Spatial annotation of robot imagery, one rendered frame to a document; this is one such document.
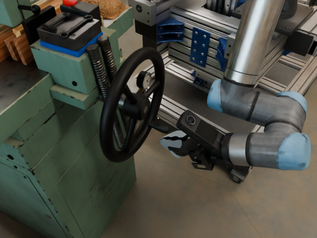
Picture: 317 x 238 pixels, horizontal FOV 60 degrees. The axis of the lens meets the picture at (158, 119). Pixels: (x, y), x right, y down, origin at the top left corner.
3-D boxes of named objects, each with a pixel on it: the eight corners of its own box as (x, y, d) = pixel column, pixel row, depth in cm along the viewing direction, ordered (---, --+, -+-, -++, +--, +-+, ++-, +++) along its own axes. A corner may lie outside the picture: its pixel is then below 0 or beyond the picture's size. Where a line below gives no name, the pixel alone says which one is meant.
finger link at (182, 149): (167, 155, 71) (196, 157, 65) (164, 151, 70) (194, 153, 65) (175, 141, 74) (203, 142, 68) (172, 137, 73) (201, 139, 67)
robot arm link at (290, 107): (264, 80, 65) (252, 112, 59) (314, 94, 62) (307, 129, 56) (256, 102, 71) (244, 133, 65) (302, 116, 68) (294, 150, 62)
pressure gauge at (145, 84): (144, 97, 99) (143, 79, 93) (134, 94, 100) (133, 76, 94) (151, 86, 103) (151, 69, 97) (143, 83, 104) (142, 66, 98)
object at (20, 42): (26, 65, 64) (16, 41, 59) (22, 64, 64) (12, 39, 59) (84, 23, 77) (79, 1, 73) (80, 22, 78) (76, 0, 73)
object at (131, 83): (137, 109, 105) (136, 94, 99) (110, 100, 108) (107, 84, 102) (147, 96, 110) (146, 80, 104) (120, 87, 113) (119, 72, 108)
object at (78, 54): (79, 57, 55) (72, 32, 51) (37, 45, 59) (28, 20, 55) (113, 28, 63) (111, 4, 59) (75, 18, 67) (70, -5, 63)
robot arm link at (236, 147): (242, 151, 57) (252, 123, 61) (221, 149, 60) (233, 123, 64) (252, 173, 61) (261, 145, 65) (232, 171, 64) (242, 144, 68)
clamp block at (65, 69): (87, 96, 61) (78, 63, 54) (40, 80, 65) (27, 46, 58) (121, 61, 70) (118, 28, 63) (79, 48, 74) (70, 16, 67)
